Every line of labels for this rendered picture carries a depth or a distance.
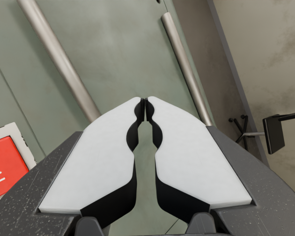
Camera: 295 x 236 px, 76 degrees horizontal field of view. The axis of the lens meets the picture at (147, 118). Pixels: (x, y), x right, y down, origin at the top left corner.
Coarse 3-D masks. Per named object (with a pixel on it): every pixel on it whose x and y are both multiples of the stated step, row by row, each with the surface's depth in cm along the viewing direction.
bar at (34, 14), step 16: (16, 0) 25; (32, 0) 25; (32, 16) 25; (48, 32) 25; (48, 48) 26; (64, 64) 26; (64, 80) 27; (80, 80) 27; (80, 96) 27; (96, 112) 28
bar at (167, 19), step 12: (168, 12) 40; (168, 24) 40; (168, 36) 41; (180, 48) 41; (180, 60) 42; (192, 72) 42; (192, 84) 42; (192, 96) 44; (204, 108) 43; (204, 120) 44
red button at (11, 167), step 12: (0, 144) 22; (12, 144) 23; (0, 156) 22; (12, 156) 23; (0, 168) 22; (12, 168) 22; (24, 168) 23; (0, 180) 22; (12, 180) 22; (0, 192) 22
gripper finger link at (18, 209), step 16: (64, 144) 8; (48, 160) 7; (64, 160) 7; (32, 176) 7; (48, 176) 7; (16, 192) 6; (32, 192) 6; (0, 208) 6; (16, 208) 6; (32, 208) 6; (0, 224) 5; (16, 224) 5; (32, 224) 5; (48, 224) 5; (64, 224) 5
